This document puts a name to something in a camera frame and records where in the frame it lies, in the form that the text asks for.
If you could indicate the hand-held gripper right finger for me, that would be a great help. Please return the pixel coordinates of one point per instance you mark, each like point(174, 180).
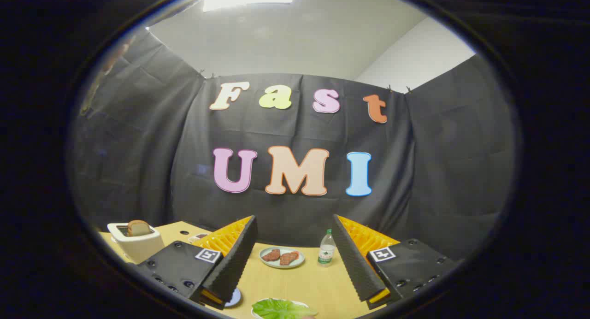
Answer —
point(352, 263)

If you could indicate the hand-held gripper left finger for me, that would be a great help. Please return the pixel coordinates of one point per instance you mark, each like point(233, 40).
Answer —
point(233, 263)

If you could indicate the green lettuce leaf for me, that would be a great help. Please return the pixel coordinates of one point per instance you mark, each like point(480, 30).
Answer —
point(281, 309)

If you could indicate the brown-crust toast slice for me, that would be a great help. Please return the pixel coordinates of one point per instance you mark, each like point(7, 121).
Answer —
point(138, 227)

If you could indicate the clear plastic water bottle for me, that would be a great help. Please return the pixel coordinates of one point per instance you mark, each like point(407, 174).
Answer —
point(326, 252)

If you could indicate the blue round plate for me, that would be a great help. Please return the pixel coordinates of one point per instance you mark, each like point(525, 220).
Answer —
point(234, 299)

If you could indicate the brown meat patty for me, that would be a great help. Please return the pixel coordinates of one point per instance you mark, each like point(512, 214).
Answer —
point(289, 258)
point(271, 255)

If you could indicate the white divided bean tray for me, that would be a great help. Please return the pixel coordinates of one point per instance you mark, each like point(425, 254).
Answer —
point(197, 238)

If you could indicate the pale green oval plate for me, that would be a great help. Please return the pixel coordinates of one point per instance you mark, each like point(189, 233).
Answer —
point(282, 266)

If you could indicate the white rectangular plate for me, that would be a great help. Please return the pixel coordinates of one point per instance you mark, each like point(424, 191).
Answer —
point(255, 313)

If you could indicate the white toaster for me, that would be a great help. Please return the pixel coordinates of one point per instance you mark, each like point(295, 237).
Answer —
point(138, 247)

